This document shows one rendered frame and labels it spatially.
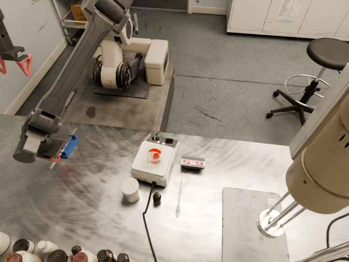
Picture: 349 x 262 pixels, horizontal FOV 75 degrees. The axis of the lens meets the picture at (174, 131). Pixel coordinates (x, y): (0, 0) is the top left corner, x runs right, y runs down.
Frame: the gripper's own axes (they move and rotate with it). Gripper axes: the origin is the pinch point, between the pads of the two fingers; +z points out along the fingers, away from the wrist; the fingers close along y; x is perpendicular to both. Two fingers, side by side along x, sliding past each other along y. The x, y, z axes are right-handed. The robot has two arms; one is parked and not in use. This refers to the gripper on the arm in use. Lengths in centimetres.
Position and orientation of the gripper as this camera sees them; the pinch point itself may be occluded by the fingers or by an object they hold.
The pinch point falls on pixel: (56, 159)
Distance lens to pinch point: 97.2
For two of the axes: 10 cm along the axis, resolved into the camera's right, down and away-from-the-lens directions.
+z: 0.0, 6.1, 7.9
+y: 9.8, 1.7, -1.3
